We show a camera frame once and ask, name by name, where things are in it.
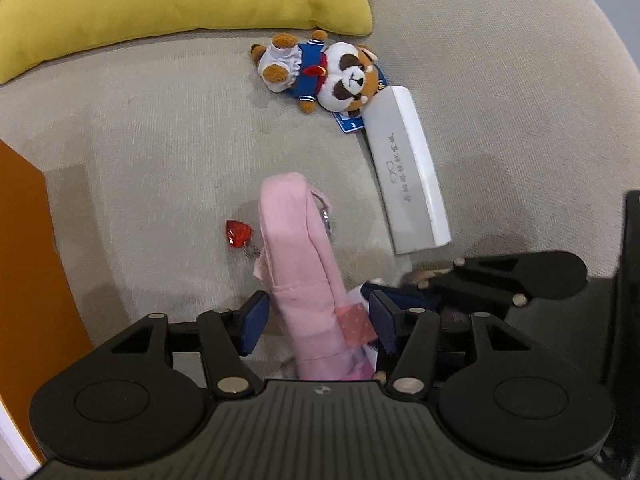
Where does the orange panel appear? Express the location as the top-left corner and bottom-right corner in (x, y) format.
(0, 139), (96, 465)

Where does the red heart charm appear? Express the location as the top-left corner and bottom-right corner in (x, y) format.
(225, 219), (264, 259)

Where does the white glasses case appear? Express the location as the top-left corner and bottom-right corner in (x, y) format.
(361, 85), (453, 256)

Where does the pink cloth bag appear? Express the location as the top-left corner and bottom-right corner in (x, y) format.
(252, 172), (381, 381)

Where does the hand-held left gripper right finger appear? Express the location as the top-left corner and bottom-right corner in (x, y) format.
(368, 290), (545, 397)

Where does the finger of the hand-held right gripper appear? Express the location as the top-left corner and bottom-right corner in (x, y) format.
(360, 251), (588, 319)

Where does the yellow pillow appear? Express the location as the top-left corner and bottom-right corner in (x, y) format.
(0, 0), (373, 85)

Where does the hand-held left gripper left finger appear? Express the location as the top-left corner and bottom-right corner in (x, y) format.
(99, 290), (273, 397)

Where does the beige sofa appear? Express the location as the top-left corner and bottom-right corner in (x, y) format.
(0, 0), (640, 411)

